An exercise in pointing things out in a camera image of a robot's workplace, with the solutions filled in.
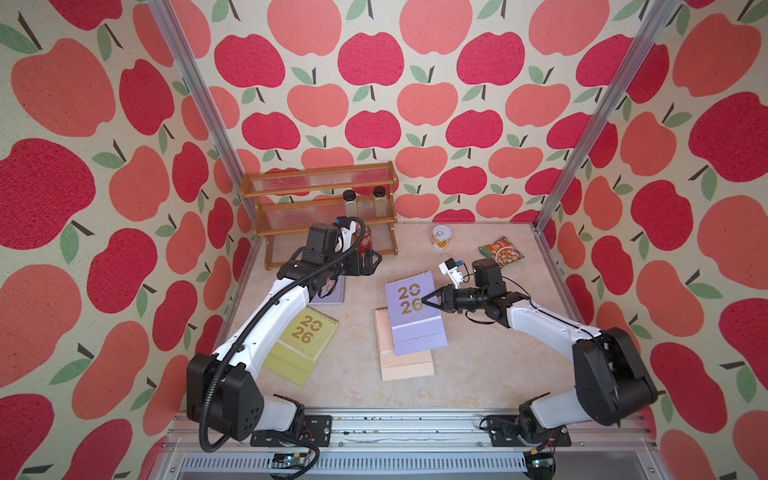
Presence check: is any purple calendar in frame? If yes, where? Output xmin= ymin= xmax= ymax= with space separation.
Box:
xmin=310 ymin=276 xmax=346 ymax=305
xmin=385 ymin=271 xmax=448 ymax=356

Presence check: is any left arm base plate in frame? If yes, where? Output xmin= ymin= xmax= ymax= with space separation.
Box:
xmin=250 ymin=415 xmax=333 ymax=448

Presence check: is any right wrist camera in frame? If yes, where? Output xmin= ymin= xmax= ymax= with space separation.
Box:
xmin=439 ymin=258 xmax=466 ymax=289

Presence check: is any left aluminium corner post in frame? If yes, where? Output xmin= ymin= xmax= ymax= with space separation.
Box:
xmin=146 ymin=0 xmax=259 ymax=223

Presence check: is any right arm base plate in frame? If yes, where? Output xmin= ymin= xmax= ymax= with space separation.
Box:
xmin=478 ymin=415 xmax=572 ymax=449

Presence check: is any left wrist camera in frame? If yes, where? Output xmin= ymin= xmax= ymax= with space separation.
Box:
xmin=335 ymin=223 xmax=356 ymax=253

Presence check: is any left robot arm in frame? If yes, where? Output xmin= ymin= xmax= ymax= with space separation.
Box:
xmin=186 ymin=217 xmax=382 ymax=453

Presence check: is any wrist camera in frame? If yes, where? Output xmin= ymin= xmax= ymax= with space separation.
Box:
xmin=439 ymin=258 xmax=466 ymax=289
xmin=335 ymin=223 xmax=356 ymax=253

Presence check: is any wooden tiered shelf rack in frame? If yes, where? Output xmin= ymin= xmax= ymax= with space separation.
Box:
xmin=241 ymin=162 xmax=398 ymax=270

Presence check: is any green orange snack packet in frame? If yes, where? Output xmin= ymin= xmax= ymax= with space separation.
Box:
xmin=478 ymin=236 xmax=524 ymax=267

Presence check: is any aluminium corner post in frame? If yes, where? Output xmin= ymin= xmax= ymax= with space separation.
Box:
xmin=146 ymin=0 xmax=259 ymax=223
xmin=532 ymin=0 xmax=682 ymax=237

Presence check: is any right glass spice jar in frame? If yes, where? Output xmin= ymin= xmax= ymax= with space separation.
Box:
xmin=372 ymin=186 xmax=388 ymax=218

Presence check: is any white yellow food can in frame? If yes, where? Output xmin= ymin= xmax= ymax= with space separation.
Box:
xmin=431 ymin=225 xmax=452 ymax=250

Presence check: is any right aluminium corner post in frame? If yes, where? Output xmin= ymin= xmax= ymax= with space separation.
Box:
xmin=532 ymin=0 xmax=682 ymax=237

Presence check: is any red soda can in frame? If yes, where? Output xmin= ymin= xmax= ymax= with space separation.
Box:
xmin=358 ymin=227 xmax=372 ymax=252

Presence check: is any green calendar left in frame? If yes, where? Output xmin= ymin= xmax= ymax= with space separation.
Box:
xmin=264 ymin=307 xmax=339 ymax=386

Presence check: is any aluminium frame rail front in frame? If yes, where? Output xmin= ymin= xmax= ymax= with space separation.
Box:
xmin=146 ymin=408 xmax=672 ymax=479

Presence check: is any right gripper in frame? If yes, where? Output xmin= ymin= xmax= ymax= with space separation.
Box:
xmin=421 ymin=285 xmax=485 ymax=314

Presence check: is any glass spice jar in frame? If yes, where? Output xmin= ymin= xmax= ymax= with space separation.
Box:
xmin=342 ymin=189 xmax=358 ymax=217
xmin=372 ymin=186 xmax=388 ymax=218

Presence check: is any pink calendar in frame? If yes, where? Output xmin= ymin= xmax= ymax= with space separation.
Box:
xmin=374 ymin=308 xmax=435 ymax=381

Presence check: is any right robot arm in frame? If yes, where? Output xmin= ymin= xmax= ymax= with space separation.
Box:
xmin=421 ymin=259 xmax=659 ymax=446

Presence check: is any left glass spice jar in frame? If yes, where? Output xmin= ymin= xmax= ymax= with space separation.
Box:
xmin=342 ymin=189 xmax=358 ymax=217

